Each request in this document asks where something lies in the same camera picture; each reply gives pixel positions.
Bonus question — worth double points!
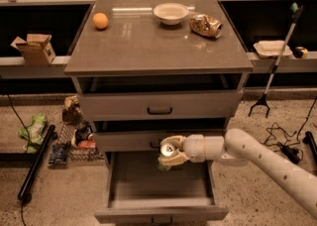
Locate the grey drawer cabinet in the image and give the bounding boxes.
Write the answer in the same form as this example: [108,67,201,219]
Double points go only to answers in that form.
[64,0,255,226]

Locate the black floor bar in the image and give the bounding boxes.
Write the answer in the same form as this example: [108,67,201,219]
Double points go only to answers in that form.
[303,131,317,165]
[18,125,55,203]

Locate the white foam food tray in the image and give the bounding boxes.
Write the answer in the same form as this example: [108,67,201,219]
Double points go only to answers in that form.
[254,40,284,58]

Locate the grey middle drawer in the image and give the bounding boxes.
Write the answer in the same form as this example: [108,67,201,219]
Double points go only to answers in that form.
[93,130,224,153]

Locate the blue snack packet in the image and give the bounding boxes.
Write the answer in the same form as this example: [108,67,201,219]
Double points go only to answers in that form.
[49,145,67,166]

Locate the orange fruit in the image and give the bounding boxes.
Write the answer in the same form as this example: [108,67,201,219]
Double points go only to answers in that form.
[92,13,108,30]

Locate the black floor bar right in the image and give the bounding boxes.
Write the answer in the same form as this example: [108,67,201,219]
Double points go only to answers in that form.
[303,131,317,165]

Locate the wire mesh basket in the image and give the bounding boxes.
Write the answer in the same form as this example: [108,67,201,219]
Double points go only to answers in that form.
[57,121,104,162]

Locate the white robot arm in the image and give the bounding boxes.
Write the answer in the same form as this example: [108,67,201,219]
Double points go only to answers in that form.
[158,129,317,218]

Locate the black power adapter cable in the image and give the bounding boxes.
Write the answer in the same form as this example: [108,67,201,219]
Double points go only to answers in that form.
[252,97,317,166]

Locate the grabber reacher tool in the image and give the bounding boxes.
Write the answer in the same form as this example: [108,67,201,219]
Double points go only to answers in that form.
[248,2,303,117]

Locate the green chip bag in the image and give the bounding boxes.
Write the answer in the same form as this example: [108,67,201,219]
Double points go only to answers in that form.
[18,113,48,154]

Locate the grey drawer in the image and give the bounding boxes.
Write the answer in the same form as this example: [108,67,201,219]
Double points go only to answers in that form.
[93,130,224,153]
[95,151,228,225]
[78,91,242,121]

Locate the black floor bar left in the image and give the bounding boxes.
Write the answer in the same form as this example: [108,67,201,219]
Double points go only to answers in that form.
[18,125,55,203]

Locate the yellow black tape roll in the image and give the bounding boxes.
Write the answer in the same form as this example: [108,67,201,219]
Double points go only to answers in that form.
[293,47,308,58]

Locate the white bowl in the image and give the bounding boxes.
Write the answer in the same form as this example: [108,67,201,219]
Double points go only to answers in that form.
[153,3,189,26]

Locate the black cable left floor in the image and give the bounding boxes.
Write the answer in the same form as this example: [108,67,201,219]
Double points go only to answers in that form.
[0,74,33,226]

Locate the green soda can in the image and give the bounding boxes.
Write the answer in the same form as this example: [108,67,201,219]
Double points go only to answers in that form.
[158,143,175,171]

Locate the crushed gold snack bag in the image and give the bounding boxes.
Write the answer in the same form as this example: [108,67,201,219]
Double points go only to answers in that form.
[189,13,222,39]

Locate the small cardboard box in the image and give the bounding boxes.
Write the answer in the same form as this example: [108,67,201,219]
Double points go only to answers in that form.
[11,34,55,66]

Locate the grey bottom drawer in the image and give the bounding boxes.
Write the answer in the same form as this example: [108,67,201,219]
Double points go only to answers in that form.
[95,151,228,225]

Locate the brown snack bag on floor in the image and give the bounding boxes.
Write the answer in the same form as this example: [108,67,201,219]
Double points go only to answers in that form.
[62,95,82,125]

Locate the red and black packets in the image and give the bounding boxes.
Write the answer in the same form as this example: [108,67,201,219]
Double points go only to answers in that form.
[71,121,96,150]

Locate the grey top drawer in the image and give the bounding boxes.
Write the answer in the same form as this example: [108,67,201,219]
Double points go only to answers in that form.
[78,91,242,121]

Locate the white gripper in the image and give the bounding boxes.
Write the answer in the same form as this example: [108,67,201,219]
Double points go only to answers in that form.
[158,135,224,167]

